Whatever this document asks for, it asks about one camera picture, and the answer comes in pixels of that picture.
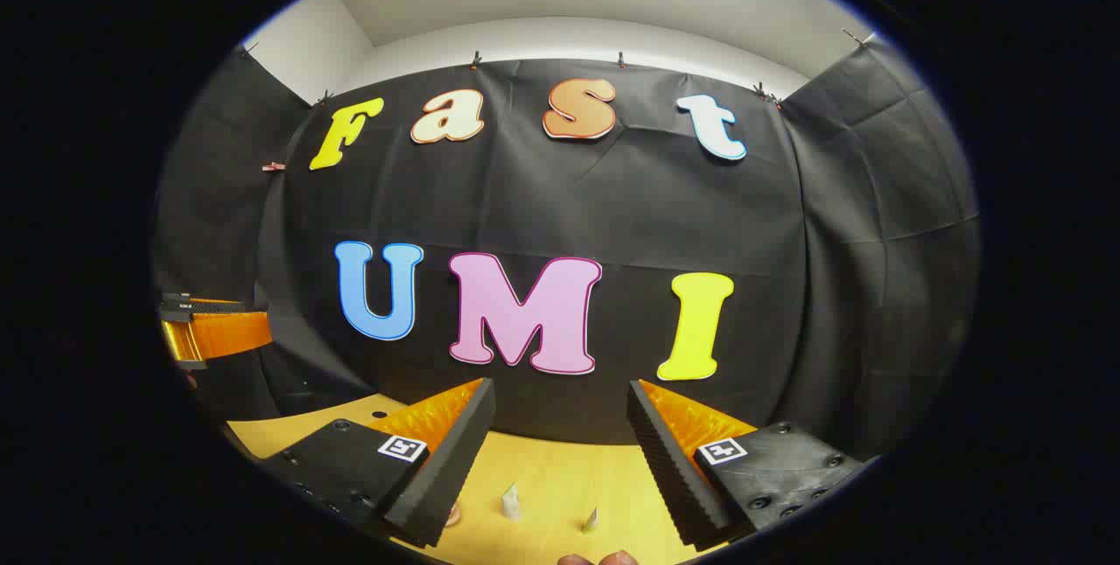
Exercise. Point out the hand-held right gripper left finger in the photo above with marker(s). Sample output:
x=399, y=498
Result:
x=451, y=460

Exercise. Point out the small pink round container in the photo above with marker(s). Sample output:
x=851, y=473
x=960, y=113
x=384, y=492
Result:
x=453, y=513

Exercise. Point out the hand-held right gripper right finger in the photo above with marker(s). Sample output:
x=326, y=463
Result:
x=669, y=460

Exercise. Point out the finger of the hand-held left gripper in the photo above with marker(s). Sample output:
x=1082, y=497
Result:
x=227, y=333

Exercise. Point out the small white cosmetic tube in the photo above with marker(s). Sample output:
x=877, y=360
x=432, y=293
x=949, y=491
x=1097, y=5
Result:
x=591, y=519

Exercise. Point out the white green cosmetic tube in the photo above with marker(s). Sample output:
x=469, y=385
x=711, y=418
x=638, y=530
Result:
x=510, y=502

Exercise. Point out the beige plastic clip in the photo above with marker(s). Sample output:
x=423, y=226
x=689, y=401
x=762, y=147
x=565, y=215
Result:
x=273, y=166

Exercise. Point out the black backdrop cloth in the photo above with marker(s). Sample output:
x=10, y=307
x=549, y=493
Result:
x=612, y=206

